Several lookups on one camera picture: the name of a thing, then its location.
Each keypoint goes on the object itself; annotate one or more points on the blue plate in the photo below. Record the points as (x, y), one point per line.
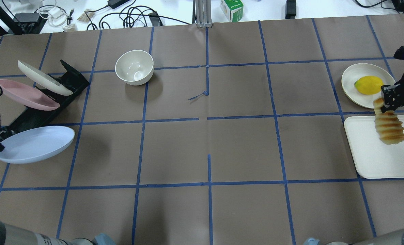
(36, 144)

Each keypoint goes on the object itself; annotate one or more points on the ridged bread loaf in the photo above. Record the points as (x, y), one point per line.
(388, 126)

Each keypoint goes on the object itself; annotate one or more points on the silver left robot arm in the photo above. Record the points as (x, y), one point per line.
(12, 235)

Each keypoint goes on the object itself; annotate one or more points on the pink plate in rack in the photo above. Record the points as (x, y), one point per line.
(27, 95)

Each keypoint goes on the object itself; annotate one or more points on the white plate in rack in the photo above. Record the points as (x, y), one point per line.
(43, 79)

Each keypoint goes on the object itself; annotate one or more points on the black plate rack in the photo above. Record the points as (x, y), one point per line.
(32, 118)

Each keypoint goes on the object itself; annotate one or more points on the yellow lemon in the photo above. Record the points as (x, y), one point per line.
(369, 85)

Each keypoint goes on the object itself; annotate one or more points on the white rectangular tray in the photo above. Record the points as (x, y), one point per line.
(373, 159)

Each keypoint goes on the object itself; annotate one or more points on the black device right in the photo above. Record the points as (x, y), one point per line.
(290, 9)

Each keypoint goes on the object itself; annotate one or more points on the white ceramic bowl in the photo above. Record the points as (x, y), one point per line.
(135, 67)

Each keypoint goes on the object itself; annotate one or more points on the black power adapter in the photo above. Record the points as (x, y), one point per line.
(116, 3)

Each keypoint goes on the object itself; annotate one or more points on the green white box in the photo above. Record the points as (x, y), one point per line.
(232, 9)

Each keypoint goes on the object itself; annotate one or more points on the white charger with cable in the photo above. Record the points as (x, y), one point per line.
(55, 15)

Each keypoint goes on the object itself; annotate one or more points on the aluminium frame post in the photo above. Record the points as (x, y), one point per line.
(201, 15)

